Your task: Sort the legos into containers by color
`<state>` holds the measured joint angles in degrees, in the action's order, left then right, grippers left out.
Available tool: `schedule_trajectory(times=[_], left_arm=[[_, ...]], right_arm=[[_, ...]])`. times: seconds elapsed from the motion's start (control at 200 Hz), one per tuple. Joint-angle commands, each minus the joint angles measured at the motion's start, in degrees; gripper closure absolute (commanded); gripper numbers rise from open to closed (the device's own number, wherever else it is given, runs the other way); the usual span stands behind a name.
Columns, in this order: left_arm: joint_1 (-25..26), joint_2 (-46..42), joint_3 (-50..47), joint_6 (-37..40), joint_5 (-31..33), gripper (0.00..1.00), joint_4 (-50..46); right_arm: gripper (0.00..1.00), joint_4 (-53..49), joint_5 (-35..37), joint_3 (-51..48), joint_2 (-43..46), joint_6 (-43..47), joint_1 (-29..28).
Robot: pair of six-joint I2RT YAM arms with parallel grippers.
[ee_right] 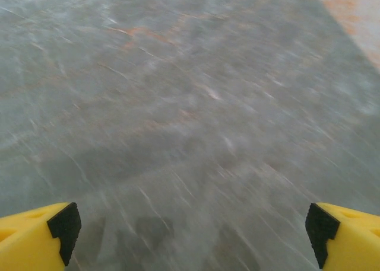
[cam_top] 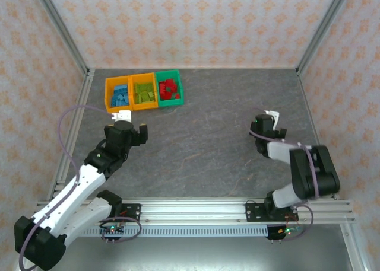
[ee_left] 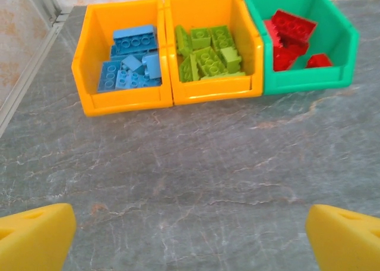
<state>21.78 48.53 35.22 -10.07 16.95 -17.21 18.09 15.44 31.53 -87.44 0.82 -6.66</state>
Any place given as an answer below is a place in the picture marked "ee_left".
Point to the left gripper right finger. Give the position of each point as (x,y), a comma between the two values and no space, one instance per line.
(344,241)

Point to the aluminium table side rail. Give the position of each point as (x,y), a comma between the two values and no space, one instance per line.
(31,69)

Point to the green plastic bin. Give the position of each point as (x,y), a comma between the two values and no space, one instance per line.
(305,81)

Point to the orange plastic bin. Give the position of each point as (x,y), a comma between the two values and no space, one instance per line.
(127,100)
(213,90)

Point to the aluminium frame post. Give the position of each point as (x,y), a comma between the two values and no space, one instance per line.
(49,1)

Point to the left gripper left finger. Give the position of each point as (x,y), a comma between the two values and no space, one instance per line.
(32,241)

